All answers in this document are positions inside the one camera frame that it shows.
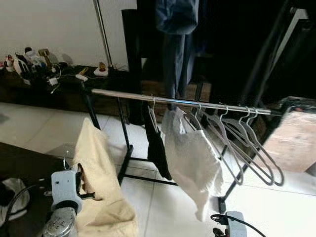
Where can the beige shirt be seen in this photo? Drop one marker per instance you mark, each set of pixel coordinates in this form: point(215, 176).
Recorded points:
point(103, 197)

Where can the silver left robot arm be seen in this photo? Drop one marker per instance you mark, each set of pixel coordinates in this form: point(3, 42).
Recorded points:
point(59, 224)

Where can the white striped black-trimmed garment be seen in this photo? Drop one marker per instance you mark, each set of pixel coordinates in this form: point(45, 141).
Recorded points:
point(15, 197)

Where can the long white garment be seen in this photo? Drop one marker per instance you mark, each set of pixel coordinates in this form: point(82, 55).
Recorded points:
point(192, 163)

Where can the plain black top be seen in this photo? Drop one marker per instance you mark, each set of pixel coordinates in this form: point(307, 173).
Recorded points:
point(158, 153)

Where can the dark wooden low cabinet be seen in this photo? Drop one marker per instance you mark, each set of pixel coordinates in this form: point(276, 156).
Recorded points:
point(64, 101)

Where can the brown cardboard box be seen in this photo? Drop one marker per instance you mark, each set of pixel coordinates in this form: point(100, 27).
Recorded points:
point(294, 143)

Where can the white oblong adapter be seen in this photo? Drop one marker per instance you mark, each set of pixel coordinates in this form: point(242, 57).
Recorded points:
point(82, 77)

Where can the white plug charger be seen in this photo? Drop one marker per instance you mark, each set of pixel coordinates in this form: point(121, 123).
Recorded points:
point(53, 81)

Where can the white base with gold figure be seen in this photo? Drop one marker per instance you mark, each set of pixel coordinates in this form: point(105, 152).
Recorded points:
point(101, 72)

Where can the white figure with black head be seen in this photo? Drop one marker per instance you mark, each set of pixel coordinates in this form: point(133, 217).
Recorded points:
point(22, 65)

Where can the gold table ornament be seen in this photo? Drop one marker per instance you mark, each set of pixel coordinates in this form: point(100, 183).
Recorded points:
point(44, 53)

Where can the red white toy figure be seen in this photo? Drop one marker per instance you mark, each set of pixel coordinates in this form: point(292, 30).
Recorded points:
point(8, 63)

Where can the tall black cabinet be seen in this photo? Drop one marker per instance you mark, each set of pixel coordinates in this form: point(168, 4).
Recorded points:
point(131, 49)

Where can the dark navy trousers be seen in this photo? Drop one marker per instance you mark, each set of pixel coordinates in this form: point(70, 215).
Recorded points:
point(175, 49)

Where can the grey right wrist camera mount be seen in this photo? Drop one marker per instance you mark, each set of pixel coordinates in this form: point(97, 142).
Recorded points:
point(236, 224)

